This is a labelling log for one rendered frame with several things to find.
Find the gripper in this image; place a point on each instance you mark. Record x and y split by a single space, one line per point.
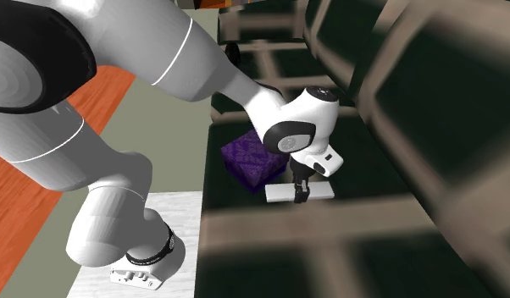
299 171

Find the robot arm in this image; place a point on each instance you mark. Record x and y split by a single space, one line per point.
127 45

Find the white flat rectangular slab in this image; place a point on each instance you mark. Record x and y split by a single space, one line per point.
279 192

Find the purple patterned box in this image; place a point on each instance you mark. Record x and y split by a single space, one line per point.
251 161

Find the dark green beige plaid sofa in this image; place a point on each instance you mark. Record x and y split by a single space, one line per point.
362 231

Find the white wooden robot stand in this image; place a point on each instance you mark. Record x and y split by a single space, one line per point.
182 208

